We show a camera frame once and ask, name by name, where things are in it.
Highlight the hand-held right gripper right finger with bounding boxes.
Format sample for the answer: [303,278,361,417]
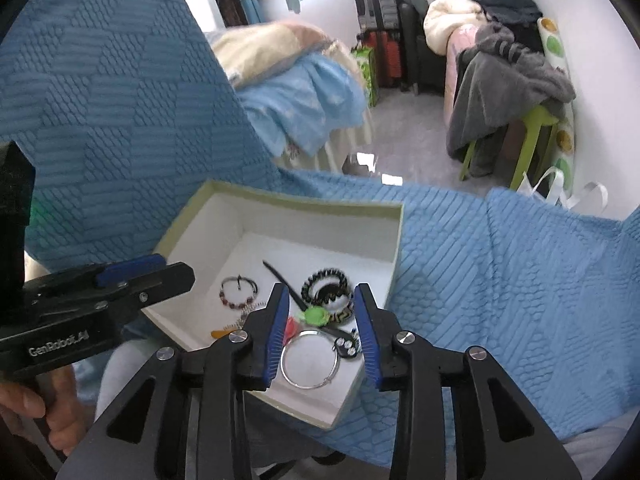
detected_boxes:
[352,282,583,480]

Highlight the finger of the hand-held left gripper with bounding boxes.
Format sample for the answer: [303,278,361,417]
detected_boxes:
[22,253,168,302]
[30,261,196,324]

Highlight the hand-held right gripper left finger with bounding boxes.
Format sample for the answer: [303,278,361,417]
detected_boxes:
[57,282,292,480]

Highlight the silver metal ring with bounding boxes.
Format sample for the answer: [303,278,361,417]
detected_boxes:
[279,331,340,391]

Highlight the green charm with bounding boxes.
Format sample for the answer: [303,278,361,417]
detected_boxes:
[302,306,334,326]

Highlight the black strap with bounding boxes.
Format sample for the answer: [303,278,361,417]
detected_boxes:
[262,259,357,342]

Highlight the red-brown beaded bracelet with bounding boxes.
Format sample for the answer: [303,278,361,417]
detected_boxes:
[218,274,261,312]

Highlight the pale green cardboard box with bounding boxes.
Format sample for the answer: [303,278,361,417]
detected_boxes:
[142,180,405,431]

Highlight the person's left hand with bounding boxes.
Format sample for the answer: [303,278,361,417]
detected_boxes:
[0,362,82,458]

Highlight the black rhinestone charm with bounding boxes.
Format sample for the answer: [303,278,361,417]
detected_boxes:
[332,337,361,361]

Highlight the light grey cloth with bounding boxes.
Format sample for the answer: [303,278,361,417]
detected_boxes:
[75,337,171,427]

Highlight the blue textured blanket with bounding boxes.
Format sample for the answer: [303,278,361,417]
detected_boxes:
[0,0,640,468]

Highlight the beige bed skirt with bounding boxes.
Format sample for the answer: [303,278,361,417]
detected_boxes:
[272,105,377,175]

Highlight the light blue bedding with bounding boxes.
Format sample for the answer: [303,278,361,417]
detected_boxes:
[234,54,367,157]

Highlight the beige blanket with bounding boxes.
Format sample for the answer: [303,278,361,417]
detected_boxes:
[210,21,352,92]

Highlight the green printed bag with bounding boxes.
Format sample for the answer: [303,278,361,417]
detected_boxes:
[351,45,380,107]

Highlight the white cabinet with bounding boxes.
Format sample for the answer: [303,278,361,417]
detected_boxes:
[182,0,227,32]

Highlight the green plastic stool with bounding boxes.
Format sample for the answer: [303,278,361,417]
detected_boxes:
[458,105,561,192]

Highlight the red suitcase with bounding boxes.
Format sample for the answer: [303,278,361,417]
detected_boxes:
[361,30,405,89]

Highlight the grey towel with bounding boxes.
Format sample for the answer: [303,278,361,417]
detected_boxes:
[446,25,577,177]

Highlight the black suitcase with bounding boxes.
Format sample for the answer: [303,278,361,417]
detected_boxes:
[397,2,449,97]

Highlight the pink chair cover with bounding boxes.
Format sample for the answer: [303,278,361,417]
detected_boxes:
[444,25,482,128]

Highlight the cream blanket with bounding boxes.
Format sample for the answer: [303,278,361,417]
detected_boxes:
[423,0,489,54]

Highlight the fruit print cushion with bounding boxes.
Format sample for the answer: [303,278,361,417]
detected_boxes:
[537,16,577,202]

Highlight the dark grey clothes pile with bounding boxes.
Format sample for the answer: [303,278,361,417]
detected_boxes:
[460,0,544,29]

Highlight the yellow black zigzag bracelet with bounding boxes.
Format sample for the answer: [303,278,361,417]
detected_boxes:
[324,294,357,324]

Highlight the black white braided bracelet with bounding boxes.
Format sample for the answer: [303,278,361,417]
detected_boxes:
[300,268,350,308]

